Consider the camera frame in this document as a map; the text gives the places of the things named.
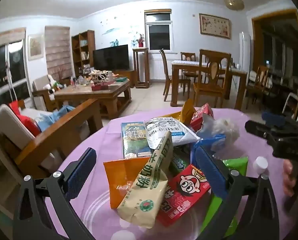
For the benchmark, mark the white metal chair frame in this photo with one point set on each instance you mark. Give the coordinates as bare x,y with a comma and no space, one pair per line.
286,102

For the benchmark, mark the wooden armchair with beige cushion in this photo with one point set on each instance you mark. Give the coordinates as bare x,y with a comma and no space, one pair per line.
40,82

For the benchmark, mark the wooden doorway frame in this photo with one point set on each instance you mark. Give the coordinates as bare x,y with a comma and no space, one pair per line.
255,42

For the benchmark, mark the small framed picture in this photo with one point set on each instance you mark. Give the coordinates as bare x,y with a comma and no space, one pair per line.
35,46

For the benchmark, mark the wooden dining chair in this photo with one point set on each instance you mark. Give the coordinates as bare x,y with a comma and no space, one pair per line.
261,75
211,87
188,56
165,67

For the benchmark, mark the dark green gum packet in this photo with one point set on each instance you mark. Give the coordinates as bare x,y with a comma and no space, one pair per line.
178,163

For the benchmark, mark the framed floral painting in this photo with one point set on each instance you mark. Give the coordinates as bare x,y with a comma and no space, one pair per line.
215,26

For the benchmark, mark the wooden sofa with white cushions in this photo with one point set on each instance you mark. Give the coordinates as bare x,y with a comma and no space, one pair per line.
64,127

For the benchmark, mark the silver white foil pouch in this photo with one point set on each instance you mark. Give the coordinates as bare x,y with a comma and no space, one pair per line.
163,132

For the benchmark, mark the person's right hand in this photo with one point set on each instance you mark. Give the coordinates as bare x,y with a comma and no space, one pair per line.
288,177

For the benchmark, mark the stuffed toy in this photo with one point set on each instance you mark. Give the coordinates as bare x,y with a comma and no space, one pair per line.
56,85

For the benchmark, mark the purple tablecloth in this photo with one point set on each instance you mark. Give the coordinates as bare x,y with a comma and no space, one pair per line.
96,142

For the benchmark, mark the wooden bookshelf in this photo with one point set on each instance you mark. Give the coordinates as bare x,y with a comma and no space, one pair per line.
89,42

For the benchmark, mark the wooden coffee table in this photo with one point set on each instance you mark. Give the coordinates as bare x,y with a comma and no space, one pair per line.
89,95

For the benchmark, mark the wooden dining table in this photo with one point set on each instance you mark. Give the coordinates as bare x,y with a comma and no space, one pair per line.
181,64

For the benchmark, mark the green box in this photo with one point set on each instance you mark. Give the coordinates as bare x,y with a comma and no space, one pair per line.
121,79

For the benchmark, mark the beige roller blind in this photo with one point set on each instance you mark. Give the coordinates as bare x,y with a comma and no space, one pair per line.
57,52

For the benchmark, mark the red vase with plant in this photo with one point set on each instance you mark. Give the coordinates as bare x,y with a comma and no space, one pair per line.
140,42

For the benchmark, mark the white radiator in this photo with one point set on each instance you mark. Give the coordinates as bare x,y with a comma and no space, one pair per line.
156,68

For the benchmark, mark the white carved ornament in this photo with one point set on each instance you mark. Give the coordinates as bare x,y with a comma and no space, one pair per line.
100,76

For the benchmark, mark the orange yellow snack packet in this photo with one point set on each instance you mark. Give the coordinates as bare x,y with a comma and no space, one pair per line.
187,111

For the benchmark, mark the black television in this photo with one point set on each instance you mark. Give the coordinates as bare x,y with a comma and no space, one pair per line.
111,57

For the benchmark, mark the white bottle cap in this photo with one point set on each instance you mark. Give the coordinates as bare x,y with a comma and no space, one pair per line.
260,163

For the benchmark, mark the cream milk powder packet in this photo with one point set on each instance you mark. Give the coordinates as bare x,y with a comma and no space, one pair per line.
146,192

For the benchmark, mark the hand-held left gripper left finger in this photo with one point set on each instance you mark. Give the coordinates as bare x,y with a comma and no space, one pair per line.
81,167

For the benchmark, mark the light blue cloth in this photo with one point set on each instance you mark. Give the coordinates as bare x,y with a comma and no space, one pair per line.
54,117

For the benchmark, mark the white framed window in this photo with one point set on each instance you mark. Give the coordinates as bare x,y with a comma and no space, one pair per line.
158,35

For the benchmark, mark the green blue milk carton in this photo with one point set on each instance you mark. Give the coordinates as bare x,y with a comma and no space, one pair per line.
134,140

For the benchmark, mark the red cartoon milk carton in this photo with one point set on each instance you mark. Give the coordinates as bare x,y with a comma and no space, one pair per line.
183,200
201,115

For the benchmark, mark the wooden television stand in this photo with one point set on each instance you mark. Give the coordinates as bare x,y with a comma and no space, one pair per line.
129,75

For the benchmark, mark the blue plastic wrapper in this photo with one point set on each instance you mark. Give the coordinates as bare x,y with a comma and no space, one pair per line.
213,140

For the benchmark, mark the light green snack packet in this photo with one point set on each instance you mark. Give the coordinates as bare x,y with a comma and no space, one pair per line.
236,166

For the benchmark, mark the white plastic bag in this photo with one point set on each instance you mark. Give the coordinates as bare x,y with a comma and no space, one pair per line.
226,130

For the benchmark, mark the tall wooden plant stand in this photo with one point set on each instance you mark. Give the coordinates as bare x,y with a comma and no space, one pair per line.
141,55

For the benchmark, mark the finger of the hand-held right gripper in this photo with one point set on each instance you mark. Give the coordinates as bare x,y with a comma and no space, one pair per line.
273,118
256,128

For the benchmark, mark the sliding glass door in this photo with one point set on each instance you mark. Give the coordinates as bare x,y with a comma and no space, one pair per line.
4,65

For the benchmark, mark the red cushion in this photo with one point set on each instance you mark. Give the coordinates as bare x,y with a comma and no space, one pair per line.
26,122

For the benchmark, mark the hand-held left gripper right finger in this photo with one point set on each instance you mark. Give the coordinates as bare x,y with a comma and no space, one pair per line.
208,170

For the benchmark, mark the white standing air conditioner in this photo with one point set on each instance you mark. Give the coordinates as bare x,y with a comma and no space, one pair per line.
244,50

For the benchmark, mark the red tray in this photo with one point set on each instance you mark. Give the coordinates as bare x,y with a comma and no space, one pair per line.
100,87

